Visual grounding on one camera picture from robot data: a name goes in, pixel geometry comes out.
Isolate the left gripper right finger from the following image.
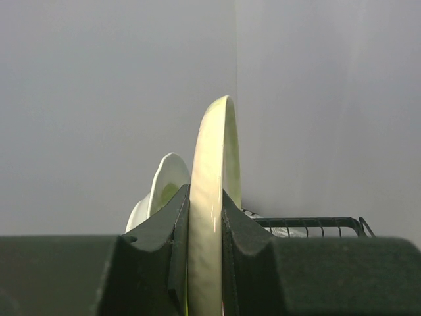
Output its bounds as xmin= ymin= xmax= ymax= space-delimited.
xmin=222 ymin=195 xmax=420 ymax=315

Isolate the cream and green round plate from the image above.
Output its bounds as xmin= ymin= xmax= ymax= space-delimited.
xmin=187 ymin=95 xmax=241 ymax=315

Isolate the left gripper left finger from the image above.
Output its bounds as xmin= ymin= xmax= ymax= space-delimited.
xmin=1 ymin=185 xmax=189 ymax=315

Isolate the lime green small plate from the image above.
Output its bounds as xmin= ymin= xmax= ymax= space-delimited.
xmin=147 ymin=153 xmax=191 ymax=217

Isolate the white scalloped plate front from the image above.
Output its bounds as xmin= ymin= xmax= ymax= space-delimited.
xmin=125 ymin=193 xmax=151 ymax=233

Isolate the black wire dish rack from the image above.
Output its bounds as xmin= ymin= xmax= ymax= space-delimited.
xmin=242 ymin=209 xmax=376 ymax=238

